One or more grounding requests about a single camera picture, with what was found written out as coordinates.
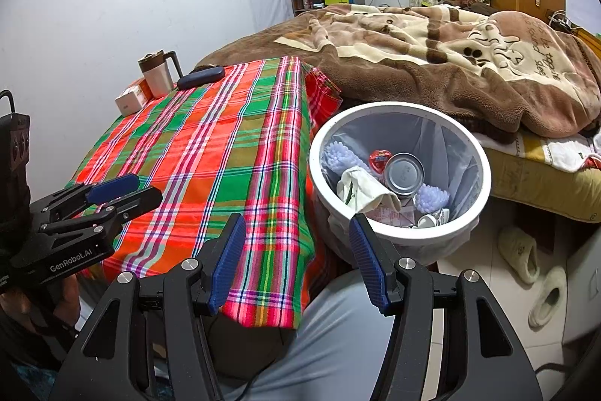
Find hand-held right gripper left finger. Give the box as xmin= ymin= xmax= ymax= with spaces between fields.
xmin=56 ymin=213 xmax=247 ymax=401

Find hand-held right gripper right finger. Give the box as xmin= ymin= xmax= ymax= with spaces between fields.
xmin=348 ymin=213 xmax=545 ymax=401

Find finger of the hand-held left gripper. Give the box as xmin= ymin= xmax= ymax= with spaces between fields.
xmin=35 ymin=187 xmax=163 ymax=244
xmin=28 ymin=174 xmax=142 ymax=221

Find white paper bag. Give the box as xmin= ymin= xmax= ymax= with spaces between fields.
xmin=337 ymin=166 xmax=402 ymax=214

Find white yogurt cup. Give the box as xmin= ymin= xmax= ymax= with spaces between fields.
xmin=415 ymin=208 xmax=452 ymax=229

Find red soda can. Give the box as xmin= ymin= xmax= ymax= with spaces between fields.
xmin=384 ymin=153 xmax=426 ymax=196

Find long white foam net sleeve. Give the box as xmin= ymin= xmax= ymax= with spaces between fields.
xmin=326 ymin=141 xmax=364 ymax=176

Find white round trash bin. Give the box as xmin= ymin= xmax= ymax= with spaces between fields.
xmin=308 ymin=101 xmax=492 ymax=269

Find person's left hand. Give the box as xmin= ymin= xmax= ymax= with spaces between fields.
xmin=0 ymin=274 xmax=83 ymax=338

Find white orange tissue box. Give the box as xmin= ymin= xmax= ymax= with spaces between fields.
xmin=115 ymin=78 xmax=153 ymax=117

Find person's grey trouser leg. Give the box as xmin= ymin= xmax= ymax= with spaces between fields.
xmin=213 ymin=269 xmax=452 ymax=401

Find red green plaid tablecloth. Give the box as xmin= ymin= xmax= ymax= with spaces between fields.
xmin=68 ymin=56 xmax=343 ymax=330

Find brown and white lidded mug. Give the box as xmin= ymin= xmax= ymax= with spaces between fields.
xmin=137 ymin=50 xmax=184 ymax=97

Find grey bin liner bag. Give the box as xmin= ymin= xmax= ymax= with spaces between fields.
xmin=322 ymin=112 xmax=477 ymax=242

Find dark blue glasses case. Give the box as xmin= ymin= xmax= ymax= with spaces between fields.
xmin=177 ymin=67 xmax=226 ymax=91

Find beige slipper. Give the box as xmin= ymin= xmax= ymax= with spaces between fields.
xmin=528 ymin=266 xmax=569 ymax=327
xmin=498 ymin=226 xmax=540 ymax=284

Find yellow white bed sheet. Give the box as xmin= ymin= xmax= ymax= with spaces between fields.
xmin=483 ymin=131 xmax=601 ymax=223

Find brown beige fleece blanket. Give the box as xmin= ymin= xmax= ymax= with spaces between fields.
xmin=195 ymin=4 xmax=601 ymax=143

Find wall socket with charger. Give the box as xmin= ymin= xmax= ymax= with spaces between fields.
xmin=547 ymin=9 xmax=572 ymax=32

